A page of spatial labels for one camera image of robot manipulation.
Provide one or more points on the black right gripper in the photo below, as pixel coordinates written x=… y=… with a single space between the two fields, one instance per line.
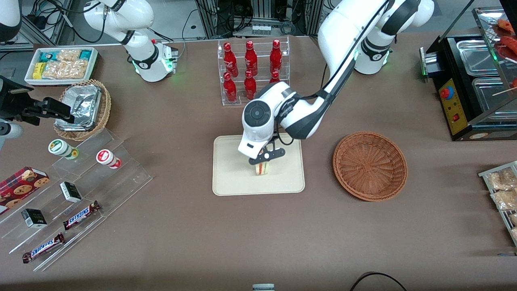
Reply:
x=15 y=102

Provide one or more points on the triangular layered sandwich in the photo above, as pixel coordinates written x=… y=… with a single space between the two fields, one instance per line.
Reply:
x=262 y=169

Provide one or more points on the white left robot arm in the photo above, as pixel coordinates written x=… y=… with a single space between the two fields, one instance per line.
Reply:
x=343 y=24

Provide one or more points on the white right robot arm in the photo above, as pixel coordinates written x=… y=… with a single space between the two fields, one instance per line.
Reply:
x=137 y=16

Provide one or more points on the cream rectangular tray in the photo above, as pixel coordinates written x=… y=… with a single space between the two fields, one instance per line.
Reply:
x=234 y=173

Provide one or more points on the light tan wicker basket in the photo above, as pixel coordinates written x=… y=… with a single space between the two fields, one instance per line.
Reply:
x=105 y=109

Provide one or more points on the white rectangular snack tray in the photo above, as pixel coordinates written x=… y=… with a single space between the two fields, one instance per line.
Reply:
x=93 y=68

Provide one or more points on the brown round wicker basket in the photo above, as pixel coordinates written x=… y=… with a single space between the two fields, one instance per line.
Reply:
x=369 y=165

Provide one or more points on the tray of packaged crackers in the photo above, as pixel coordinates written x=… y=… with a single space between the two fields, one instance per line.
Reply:
x=503 y=218

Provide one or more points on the green lid yogurt cup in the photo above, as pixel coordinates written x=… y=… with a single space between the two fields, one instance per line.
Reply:
x=60 y=148

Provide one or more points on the aluminium foil container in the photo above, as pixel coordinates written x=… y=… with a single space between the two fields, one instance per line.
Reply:
x=83 y=105

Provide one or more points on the yellow snack packet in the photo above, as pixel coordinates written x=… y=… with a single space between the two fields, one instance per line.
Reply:
x=38 y=70

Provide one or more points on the clear rice cracker bag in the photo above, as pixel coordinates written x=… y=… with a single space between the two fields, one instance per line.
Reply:
x=64 y=69
x=68 y=54

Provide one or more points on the clear acrylic bottle rack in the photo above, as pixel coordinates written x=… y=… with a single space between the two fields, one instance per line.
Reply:
x=262 y=101

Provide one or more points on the teal snack packet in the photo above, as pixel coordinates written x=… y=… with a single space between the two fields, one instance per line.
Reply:
x=85 y=54
x=47 y=57

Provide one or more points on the red cola bottle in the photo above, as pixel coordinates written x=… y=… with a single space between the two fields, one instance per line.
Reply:
x=251 y=60
x=230 y=60
x=275 y=76
x=250 y=87
x=276 y=56
x=230 y=91

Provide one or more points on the red lid yogurt cup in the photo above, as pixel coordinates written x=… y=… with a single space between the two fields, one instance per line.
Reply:
x=106 y=157

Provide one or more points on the red plaid cookie box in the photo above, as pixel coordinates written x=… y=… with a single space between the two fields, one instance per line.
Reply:
x=20 y=188

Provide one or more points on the small black carton box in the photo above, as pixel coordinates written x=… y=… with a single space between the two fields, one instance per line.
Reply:
x=34 y=218
x=70 y=192

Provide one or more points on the clear acrylic tiered stand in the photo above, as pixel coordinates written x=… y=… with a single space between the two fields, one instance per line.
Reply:
x=129 y=178

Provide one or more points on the Snickers chocolate bar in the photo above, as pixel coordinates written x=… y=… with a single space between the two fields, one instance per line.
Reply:
x=80 y=215
x=43 y=247

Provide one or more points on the white power strip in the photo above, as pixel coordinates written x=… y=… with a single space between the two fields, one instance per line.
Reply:
x=261 y=29

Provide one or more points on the grey white device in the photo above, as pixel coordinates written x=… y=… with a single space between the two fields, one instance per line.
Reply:
x=263 y=287

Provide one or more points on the black food warmer machine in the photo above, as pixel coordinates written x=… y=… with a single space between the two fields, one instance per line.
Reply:
x=452 y=117

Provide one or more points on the steel food pan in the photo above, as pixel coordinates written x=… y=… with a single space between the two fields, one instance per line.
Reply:
x=490 y=95
x=476 y=56

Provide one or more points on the clear fried snack bag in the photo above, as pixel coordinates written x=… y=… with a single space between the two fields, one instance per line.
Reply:
x=513 y=219
x=514 y=233
x=505 y=200
x=501 y=180

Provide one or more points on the wooden skewer stick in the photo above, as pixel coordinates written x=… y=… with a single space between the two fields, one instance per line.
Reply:
x=505 y=91

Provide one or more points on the red sausage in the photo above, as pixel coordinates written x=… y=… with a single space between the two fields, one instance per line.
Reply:
x=505 y=25
x=509 y=43

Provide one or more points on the aluminium extrusion frame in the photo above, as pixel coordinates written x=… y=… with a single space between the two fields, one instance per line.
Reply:
x=210 y=18

